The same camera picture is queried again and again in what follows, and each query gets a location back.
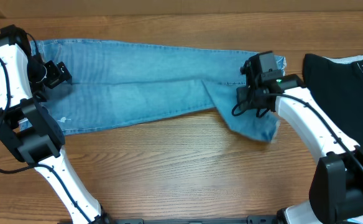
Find light blue denim jeans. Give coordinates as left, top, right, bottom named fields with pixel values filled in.
left=31, top=39, right=280, bottom=142

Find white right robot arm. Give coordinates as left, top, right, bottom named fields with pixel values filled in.
left=235, top=74, right=363, bottom=223

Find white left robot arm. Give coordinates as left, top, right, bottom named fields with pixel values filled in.
left=0, top=25, right=113, bottom=224

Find black folded garment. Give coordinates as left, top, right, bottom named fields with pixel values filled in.
left=303, top=54, right=363, bottom=147

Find white cloth under black garment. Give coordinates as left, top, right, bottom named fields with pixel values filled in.
left=324, top=55, right=363, bottom=64

